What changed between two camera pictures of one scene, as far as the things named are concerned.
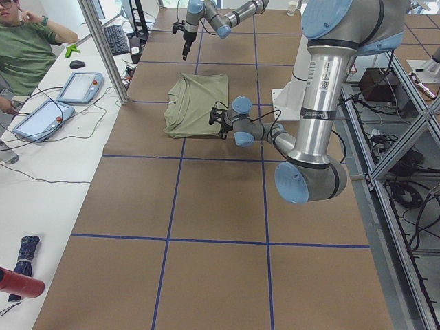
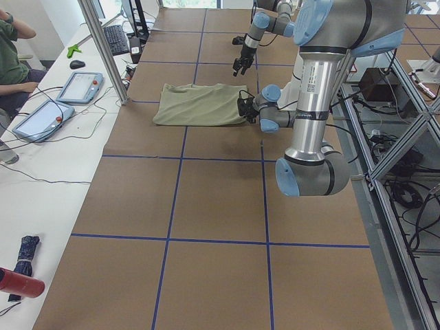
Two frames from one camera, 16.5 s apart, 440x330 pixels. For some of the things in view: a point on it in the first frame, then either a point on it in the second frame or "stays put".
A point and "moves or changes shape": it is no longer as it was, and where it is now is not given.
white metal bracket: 286,102 stays put
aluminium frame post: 97,27 stays put
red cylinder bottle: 20,284 stays put
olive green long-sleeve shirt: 191,100 moves or changes shape
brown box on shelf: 379,84 stays put
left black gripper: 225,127 → 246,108
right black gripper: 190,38 → 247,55
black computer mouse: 76,64 stays put
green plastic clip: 69,49 stays put
